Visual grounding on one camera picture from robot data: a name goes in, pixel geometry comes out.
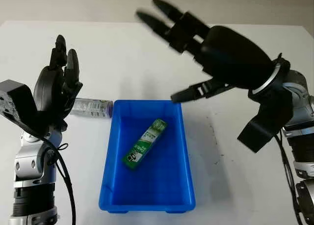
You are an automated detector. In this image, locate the clear purple-capped bottle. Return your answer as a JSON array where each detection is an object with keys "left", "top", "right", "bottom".
[{"left": 70, "top": 98, "right": 114, "bottom": 119}]

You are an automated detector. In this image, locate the green rectangular box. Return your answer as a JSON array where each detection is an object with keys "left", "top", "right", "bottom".
[{"left": 122, "top": 118, "right": 169, "bottom": 170}]

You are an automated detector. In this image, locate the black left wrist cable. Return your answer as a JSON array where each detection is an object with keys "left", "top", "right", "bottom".
[{"left": 7, "top": 116, "right": 76, "bottom": 225}]

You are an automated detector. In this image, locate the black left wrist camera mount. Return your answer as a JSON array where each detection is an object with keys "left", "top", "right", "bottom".
[{"left": 0, "top": 79, "right": 49, "bottom": 140}]

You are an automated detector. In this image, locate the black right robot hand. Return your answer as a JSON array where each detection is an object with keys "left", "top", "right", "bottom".
[{"left": 135, "top": 0, "right": 278, "bottom": 104}]

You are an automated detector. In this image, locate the blue plastic tray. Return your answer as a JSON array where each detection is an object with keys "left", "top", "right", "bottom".
[{"left": 98, "top": 99, "right": 197, "bottom": 214}]

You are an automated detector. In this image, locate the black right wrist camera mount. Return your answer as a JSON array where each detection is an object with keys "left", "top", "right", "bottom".
[{"left": 237, "top": 57, "right": 294, "bottom": 154}]

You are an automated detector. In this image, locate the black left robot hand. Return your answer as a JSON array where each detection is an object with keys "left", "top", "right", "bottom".
[{"left": 33, "top": 34, "right": 84, "bottom": 134}]

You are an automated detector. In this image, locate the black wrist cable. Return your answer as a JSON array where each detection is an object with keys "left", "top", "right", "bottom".
[
  {"left": 276, "top": 133, "right": 306, "bottom": 225},
  {"left": 7, "top": 116, "right": 76, "bottom": 225}
]

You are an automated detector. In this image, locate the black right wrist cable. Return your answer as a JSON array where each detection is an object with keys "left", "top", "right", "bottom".
[{"left": 276, "top": 133, "right": 306, "bottom": 225}]

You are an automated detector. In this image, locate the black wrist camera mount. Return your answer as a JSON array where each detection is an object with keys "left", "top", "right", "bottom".
[
  {"left": 0, "top": 79, "right": 49, "bottom": 140},
  {"left": 237, "top": 57, "right": 294, "bottom": 154}
]

